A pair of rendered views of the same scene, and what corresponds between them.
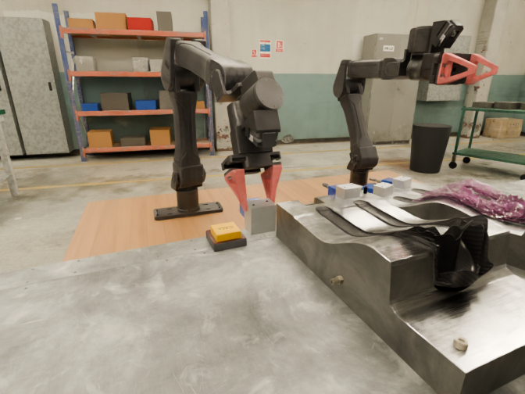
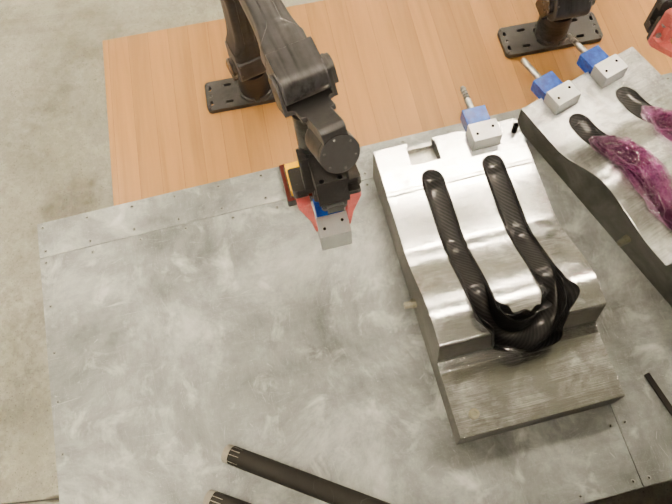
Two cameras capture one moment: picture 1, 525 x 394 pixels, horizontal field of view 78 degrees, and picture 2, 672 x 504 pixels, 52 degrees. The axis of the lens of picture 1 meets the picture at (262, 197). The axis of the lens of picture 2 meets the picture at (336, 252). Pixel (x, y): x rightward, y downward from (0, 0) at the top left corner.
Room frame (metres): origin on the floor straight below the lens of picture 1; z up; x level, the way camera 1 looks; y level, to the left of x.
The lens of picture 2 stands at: (0.10, -0.12, 1.93)
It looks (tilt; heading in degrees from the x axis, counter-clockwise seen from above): 66 degrees down; 15
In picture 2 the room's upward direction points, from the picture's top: 7 degrees counter-clockwise
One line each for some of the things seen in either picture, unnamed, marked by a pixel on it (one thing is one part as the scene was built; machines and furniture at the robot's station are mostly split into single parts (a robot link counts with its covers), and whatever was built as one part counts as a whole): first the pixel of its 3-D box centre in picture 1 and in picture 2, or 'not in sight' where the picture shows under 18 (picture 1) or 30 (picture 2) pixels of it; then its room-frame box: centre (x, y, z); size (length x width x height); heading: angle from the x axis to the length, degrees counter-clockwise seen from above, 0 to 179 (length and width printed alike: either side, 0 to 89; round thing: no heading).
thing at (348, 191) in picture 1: (336, 190); (474, 116); (0.83, -0.20, 0.89); 0.13 x 0.05 x 0.05; 23
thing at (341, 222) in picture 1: (394, 219); (497, 244); (0.57, -0.25, 0.92); 0.35 x 0.16 x 0.09; 23
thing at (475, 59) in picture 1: (473, 69); not in sight; (0.78, -0.48, 1.19); 0.09 x 0.07 x 0.07; 20
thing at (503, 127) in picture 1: (501, 127); not in sight; (7.27, -5.32, 0.20); 0.63 x 0.44 x 0.40; 104
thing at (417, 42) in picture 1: (416, 52); not in sight; (0.94, -0.41, 1.24); 0.12 x 0.09 x 0.12; 20
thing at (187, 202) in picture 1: (187, 199); (253, 78); (0.90, 0.22, 0.84); 0.20 x 0.07 x 0.08; 110
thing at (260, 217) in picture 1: (251, 206); (327, 204); (0.60, 0.02, 0.93); 0.13 x 0.05 x 0.05; 23
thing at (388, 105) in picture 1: (388, 92); not in sight; (6.46, -2.40, 0.98); 1.00 x 0.47 x 1.95; 104
